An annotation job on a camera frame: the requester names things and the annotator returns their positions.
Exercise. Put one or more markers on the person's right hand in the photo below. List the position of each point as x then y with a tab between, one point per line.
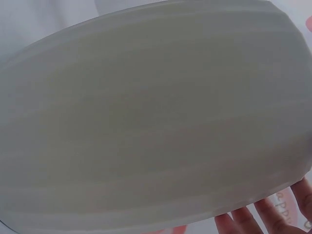
275	219

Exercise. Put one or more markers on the white ribbed bowl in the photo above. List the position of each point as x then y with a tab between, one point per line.
151	122

